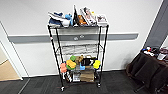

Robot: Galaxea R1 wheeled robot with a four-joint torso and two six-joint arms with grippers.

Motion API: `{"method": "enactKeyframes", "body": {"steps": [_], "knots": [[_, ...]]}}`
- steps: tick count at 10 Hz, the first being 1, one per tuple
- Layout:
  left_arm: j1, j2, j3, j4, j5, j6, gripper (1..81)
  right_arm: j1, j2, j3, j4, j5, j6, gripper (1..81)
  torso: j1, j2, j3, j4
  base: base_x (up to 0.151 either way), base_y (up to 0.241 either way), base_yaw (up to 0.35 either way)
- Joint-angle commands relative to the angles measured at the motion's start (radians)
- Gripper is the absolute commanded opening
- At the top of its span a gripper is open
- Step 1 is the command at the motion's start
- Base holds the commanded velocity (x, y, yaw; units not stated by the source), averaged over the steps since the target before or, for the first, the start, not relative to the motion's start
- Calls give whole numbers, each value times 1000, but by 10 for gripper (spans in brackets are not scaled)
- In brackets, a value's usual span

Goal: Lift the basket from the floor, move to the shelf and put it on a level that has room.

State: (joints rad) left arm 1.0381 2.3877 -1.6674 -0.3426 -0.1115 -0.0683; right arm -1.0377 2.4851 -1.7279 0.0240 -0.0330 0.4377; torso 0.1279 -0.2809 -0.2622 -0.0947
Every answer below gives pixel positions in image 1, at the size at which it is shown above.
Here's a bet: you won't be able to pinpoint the white box with photo print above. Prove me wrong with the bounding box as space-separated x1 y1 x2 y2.
96 13 110 26

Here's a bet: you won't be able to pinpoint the white bowl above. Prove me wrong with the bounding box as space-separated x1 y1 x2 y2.
60 19 71 28

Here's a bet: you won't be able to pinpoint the blue plush toy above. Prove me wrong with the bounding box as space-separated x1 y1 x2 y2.
64 12 74 27

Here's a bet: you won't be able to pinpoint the black standing packet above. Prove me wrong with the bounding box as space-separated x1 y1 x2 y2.
73 4 80 27

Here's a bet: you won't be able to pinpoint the yellow toy with blue base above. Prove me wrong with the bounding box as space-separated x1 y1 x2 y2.
92 59 102 70

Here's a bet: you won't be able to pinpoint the small blue toy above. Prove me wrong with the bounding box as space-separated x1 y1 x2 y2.
79 63 86 71

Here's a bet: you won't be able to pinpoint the dark blue cloth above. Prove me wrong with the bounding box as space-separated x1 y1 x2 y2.
48 17 64 28

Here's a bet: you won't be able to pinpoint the tan plush toy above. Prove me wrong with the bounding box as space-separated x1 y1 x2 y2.
75 55 84 65

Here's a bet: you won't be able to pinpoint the black white packet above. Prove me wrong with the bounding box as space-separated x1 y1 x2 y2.
64 71 73 83

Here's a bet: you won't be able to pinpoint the orange plush toy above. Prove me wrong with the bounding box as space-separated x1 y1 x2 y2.
77 14 88 27

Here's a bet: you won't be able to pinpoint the large brown cardboard box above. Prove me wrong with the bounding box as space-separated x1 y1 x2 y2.
79 68 96 83

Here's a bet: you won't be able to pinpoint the green toy block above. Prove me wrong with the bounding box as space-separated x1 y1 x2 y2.
69 55 78 63

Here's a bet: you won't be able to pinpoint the black wire shelf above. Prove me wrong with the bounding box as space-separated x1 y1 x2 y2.
47 23 110 92

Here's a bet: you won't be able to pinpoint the small white box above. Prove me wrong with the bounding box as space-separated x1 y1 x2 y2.
72 71 81 83

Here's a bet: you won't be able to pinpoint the yellow orange toy block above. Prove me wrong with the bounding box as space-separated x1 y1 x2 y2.
65 59 77 70

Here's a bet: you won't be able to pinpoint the white door frame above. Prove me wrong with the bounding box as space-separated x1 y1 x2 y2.
0 21 24 82

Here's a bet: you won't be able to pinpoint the pink orange toy block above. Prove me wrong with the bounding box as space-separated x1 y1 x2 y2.
59 62 68 74

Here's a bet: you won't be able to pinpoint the small things on cart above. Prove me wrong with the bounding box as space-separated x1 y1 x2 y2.
141 46 168 61

